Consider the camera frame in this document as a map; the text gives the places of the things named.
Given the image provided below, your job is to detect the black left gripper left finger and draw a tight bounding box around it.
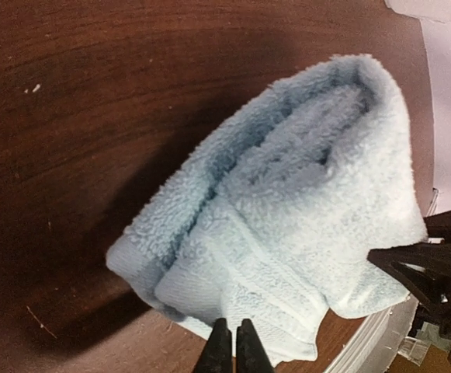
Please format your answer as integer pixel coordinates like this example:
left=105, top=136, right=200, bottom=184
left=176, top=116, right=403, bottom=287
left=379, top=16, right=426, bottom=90
left=194, top=318, right=233, bottom=373

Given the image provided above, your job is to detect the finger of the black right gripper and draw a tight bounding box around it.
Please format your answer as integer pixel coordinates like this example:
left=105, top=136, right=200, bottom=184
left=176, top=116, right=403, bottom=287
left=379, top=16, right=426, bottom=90
left=367, top=242, right=451, bottom=322

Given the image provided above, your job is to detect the light blue towel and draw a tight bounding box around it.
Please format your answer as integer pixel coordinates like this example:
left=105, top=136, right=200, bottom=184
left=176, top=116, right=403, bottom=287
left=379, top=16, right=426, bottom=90
left=106, top=55, right=427, bottom=364

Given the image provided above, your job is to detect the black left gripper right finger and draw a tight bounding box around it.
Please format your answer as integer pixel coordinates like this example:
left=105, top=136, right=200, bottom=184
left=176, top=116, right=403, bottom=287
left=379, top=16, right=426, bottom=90
left=236, top=319, right=274, bottom=373

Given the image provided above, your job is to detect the front aluminium rail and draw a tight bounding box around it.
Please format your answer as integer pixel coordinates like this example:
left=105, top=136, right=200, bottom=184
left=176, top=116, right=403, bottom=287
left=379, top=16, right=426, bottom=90
left=325, top=296, right=418, bottom=373

